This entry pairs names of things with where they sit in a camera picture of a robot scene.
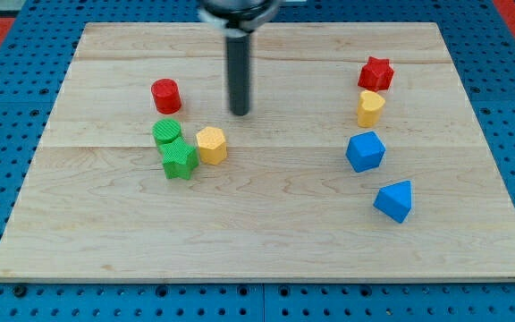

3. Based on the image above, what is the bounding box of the green star block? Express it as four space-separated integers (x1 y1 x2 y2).
158 137 198 180

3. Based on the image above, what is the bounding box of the blue triangle block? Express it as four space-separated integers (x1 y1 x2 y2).
373 181 413 224

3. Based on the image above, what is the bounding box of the green cylinder block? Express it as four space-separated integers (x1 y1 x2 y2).
152 118 182 146

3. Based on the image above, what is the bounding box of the red cylinder block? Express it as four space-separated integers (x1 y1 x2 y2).
151 79 182 114

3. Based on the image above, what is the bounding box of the red star block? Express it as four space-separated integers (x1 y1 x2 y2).
358 56 394 92

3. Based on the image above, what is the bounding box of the light wooden board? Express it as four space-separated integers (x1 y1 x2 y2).
0 22 515 284

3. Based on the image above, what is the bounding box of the yellow heart block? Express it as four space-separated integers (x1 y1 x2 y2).
357 90 386 128

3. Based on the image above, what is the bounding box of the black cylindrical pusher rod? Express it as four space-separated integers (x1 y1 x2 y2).
225 35 251 116

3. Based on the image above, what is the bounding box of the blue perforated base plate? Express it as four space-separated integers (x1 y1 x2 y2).
0 0 515 321

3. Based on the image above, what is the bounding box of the yellow hexagon block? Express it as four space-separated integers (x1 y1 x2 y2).
196 126 227 165

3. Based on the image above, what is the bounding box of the blue cube block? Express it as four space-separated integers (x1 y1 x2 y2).
345 131 386 173

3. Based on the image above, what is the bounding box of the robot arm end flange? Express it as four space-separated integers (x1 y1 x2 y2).
198 0 283 38

